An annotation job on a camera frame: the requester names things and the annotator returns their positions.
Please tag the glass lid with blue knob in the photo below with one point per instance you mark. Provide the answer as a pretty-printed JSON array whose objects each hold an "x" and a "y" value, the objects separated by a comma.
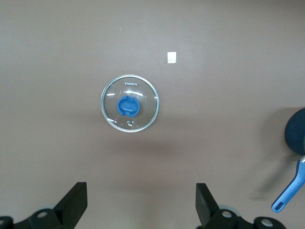
[{"x": 128, "y": 107}]

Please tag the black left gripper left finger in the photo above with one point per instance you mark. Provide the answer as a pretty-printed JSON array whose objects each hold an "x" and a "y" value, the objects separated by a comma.
[{"x": 71, "y": 202}]

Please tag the small white square sticker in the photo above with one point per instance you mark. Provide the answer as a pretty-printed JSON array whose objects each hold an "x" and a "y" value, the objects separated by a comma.
[{"x": 172, "y": 57}]

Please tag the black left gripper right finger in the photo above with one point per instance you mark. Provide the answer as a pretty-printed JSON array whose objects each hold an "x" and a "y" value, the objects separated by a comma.
[{"x": 206, "y": 205}]

